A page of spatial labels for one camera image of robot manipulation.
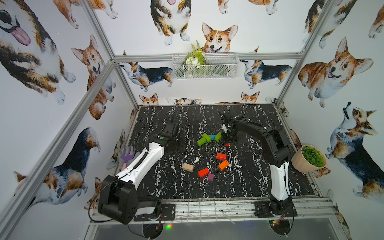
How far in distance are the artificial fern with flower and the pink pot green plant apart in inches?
29.6

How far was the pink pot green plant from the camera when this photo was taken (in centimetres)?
80

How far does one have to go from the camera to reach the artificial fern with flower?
827 millimetres
